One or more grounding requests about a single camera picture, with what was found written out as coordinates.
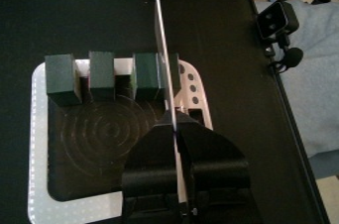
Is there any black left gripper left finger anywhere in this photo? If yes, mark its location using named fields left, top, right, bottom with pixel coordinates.
left=120, top=110, right=183, bottom=224

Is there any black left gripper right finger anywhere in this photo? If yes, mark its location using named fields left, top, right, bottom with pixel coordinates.
left=175, top=111, right=267, bottom=224

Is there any long thin knife blade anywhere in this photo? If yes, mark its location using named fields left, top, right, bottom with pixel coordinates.
left=147, top=0, right=185, bottom=202

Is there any dark green sushi piece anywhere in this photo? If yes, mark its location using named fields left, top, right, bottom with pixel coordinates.
left=44, top=53, right=85, bottom=107
left=129, top=52, right=167, bottom=102
left=85, top=50, right=117, bottom=102

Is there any white tray with black mat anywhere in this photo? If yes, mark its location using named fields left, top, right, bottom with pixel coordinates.
left=27, top=57, right=216, bottom=224

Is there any light blue fabric cover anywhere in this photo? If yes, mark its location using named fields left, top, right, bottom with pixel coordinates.
left=253, top=0, right=339, bottom=180

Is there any black camera clamp mount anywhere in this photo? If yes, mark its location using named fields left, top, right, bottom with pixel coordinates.
left=263, top=34, right=305, bottom=74

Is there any black table camera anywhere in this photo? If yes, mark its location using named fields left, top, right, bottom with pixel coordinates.
left=255, top=0, right=301, bottom=41

